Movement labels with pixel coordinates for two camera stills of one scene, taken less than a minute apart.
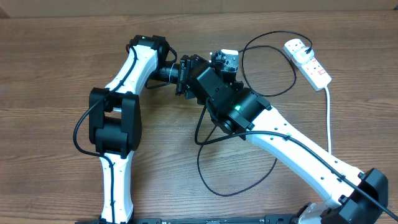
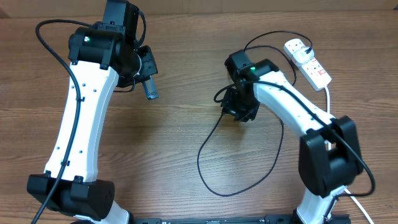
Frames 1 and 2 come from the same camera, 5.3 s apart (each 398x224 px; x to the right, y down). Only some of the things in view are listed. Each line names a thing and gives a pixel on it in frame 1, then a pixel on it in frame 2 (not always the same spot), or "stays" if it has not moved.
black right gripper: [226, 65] → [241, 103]
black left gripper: [194, 61] → [151, 68]
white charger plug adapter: [301, 56] stays
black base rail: [264, 219] stays
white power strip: [312, 71] stays
